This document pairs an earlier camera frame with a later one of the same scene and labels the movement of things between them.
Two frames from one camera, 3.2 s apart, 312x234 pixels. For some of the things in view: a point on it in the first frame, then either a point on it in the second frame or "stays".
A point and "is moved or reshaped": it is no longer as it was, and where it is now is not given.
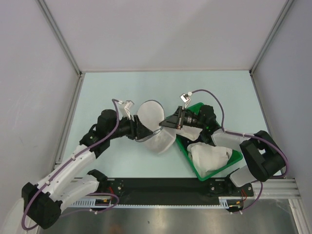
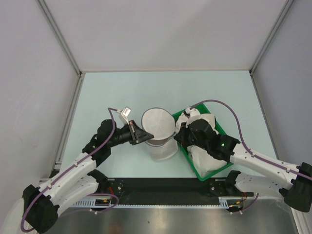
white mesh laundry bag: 150,113 is moved or reshaped
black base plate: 175,191 stays
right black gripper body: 191,120 to 187,138
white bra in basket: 207,158 stays
